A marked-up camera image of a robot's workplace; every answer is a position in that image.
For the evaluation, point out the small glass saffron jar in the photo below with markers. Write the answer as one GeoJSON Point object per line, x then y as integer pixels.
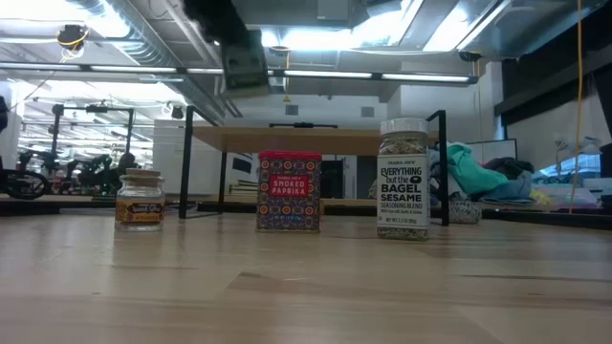
{"type": "Point", "coordinates": [139, 203]}

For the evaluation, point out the patterned basket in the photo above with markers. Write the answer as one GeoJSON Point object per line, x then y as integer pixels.
{"type": "Point", "coordinates": [465, 212]}

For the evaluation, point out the thin black bar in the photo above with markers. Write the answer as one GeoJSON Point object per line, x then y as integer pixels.
{"type": "Point", "coordinates": [302, 125]}

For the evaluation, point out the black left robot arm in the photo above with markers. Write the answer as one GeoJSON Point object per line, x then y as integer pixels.
{"type": "Point", "coordinates": [215, 19]}

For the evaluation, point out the white desk lamp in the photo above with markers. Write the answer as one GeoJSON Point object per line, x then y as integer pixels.
{"type": "Point", "coordinates": [576, 143]}

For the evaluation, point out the grey-blue clothes pile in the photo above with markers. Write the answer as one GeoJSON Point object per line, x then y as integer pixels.
{"type": "Point", "coordinates": [511, 188]}

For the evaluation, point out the red smoked paprika tin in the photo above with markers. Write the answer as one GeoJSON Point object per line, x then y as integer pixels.
{"type": "Point", "coordinates": [289, 193]}

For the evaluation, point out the black background rig frame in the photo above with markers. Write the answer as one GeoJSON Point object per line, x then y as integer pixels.
{"type": "Point", "coordinates": [93, 109]}

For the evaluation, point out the overhead light bar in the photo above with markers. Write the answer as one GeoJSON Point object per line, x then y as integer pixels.
{"type": "Point", "coordinates": [334, 74]}

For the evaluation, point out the black background robot arm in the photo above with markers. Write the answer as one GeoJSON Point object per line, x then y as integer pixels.
{"type": "Point", "coordinates": [24, 184]}
{"type": "Point", "coordinates": [102, 174]}

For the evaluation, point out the teal cloth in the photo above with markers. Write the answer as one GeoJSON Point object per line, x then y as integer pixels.
{"type": "Point", "coordinates": [471, 174]}

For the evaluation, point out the wooden shelf with black legs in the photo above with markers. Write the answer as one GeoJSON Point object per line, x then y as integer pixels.
{"type": "Point", "coordinates": [296, 140]}

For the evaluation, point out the black overhead camera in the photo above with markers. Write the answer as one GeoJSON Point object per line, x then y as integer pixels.
{"type": "Point", "coordinates": [72, 36]}

